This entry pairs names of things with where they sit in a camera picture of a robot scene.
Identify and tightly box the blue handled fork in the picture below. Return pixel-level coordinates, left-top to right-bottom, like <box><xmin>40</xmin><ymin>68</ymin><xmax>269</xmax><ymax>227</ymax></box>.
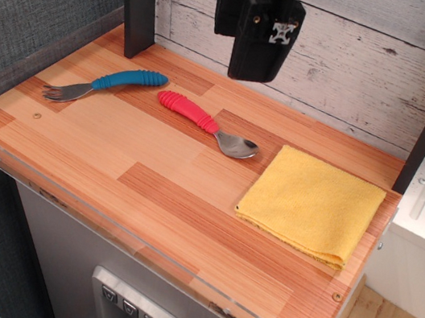
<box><xmin>42</xmin><ymin>70</ymin><xmax>169</xmax><ymax>102</ymax></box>

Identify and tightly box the yellow folded napkin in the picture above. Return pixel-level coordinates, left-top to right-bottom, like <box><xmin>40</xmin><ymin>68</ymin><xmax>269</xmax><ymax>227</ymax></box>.
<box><xmin>235</xmin><ymin>145</ymin><xmax>386</xmax><ymax>271</ymax></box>

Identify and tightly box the clear acrylic edge guard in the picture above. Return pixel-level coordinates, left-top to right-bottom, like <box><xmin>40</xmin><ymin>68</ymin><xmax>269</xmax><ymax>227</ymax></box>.
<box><xmin>0</xmin><ymin>126</ymin><xmax>354</xmax><ymax>318</ymax></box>

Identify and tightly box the grey toy fridge front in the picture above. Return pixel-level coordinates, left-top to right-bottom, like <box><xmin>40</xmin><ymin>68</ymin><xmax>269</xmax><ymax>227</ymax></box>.
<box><xmin>18</xmin><ymin>184</ymin><xmax>222</xmax><ymax>318</ymax></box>

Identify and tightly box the silver dispenser panel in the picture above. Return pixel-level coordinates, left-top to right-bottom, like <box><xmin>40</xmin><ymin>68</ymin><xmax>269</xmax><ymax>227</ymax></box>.
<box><xmin>92</xmin><ymin>266</ymin><xmax>176</xmax><ymax>318</ymax></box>

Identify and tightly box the dark left shelf post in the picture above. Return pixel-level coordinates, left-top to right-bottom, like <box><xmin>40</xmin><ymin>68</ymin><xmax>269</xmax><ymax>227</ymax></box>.
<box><xmin>124</xmin><ymin>0</ymin><xmax>156</xmax><ymax>59</ymax></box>

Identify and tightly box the red handled spoon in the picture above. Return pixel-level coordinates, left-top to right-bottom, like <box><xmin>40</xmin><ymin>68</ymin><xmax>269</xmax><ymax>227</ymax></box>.
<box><xmin>158</xmin><ymin>90</ymin><xmax>259</xmax><ymax>159</ymax></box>

